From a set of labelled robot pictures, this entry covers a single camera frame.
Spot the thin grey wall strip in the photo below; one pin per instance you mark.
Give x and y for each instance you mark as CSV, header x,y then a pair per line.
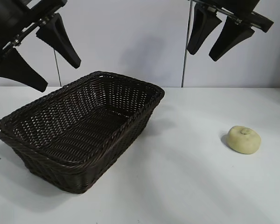
x,y
184,70
58,70

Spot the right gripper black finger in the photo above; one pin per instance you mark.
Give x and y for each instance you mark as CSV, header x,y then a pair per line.
x,y
200,30
232,39

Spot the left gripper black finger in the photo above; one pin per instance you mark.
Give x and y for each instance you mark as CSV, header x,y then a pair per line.
x,y
58,39
21,70

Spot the dark brown woven basket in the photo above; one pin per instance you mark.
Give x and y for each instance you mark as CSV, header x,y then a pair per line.
x,y
72,130

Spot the pale yellow egg yolk pastry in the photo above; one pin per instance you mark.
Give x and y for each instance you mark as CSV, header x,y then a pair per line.
x,y
241,142

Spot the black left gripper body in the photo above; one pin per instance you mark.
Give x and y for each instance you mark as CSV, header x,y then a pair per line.
x,y
11,14

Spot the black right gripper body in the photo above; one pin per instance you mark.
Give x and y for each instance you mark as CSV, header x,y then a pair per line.
x,y
235,7

